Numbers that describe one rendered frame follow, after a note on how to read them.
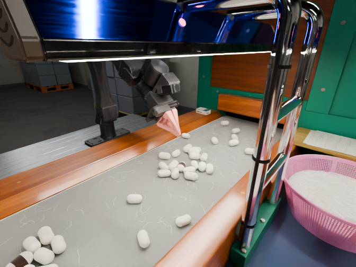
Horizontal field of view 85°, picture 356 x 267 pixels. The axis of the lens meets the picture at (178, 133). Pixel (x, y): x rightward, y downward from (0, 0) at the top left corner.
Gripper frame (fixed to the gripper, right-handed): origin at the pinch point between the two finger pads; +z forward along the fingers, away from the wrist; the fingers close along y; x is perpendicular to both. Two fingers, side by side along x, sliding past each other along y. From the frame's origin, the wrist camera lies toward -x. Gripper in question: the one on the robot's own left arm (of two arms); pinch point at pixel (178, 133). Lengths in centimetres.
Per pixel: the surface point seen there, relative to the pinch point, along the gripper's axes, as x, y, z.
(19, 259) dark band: 0.5, -41.4, 7.9
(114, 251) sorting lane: -3.0, -30.7, 15.2
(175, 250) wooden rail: -10.5, -25.0, 20.2
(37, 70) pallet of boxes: 372, 96, -394
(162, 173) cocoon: 1.3, -11.5, 7.7
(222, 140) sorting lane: 2.6, 18.9, 8.4
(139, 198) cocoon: -0.6, -21.2, 10.0
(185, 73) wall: 131, 220, -129
